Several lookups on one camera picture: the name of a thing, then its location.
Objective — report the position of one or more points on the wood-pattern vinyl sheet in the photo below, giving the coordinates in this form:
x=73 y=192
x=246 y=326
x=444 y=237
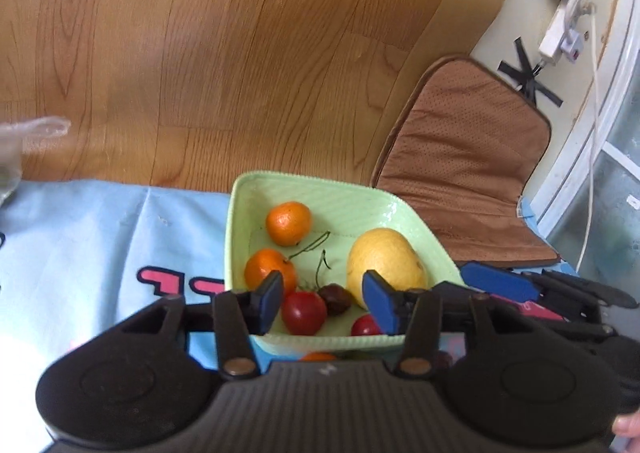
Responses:
x=200 y=33

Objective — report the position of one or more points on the white power strip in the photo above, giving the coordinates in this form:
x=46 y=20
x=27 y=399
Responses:
x=552 y=33

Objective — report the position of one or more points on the brown seat cushion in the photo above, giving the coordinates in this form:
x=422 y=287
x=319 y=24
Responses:
x=460 y=148

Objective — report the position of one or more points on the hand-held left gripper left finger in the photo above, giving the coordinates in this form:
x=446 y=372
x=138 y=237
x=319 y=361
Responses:
x=270 y=300

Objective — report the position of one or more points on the black tape cross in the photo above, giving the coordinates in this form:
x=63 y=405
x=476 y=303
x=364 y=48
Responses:
x=527 y=75

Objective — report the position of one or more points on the white framed glass door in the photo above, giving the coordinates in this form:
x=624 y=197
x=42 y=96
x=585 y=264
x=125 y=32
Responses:
x=620 y=98

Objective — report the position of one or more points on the red cherry tomato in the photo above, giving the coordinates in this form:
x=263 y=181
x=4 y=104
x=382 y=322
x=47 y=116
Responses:
x=302 y=313
x=365 y=326

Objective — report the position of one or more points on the clear plastic bag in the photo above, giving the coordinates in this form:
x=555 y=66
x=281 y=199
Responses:
x=20 y=138

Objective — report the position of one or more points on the dark red cherry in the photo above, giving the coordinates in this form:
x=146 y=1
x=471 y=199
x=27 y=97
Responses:
x=443 y=360
x=335 y=298

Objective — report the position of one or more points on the mandarin orange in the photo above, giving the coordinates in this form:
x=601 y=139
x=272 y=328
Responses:
x=317 y=357
x=262 y=270
x=287 y=223

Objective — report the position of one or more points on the person's right hand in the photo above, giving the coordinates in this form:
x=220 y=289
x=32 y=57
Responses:
x=629 y=425

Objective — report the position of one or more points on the blue cartoon printed blanket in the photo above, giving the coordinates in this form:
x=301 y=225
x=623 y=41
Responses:
x=75 y=258

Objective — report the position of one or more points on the light green plastic basket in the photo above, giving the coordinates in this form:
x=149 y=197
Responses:
x=345 y=203

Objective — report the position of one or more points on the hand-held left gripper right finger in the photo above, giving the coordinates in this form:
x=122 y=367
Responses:
x=380 y=303

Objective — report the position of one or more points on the yellow mango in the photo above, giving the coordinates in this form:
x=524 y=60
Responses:
x=385 y=258

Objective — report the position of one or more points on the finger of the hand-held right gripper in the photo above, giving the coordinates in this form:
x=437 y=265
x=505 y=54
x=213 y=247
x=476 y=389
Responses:
x=587 y=328
x=495 y=279

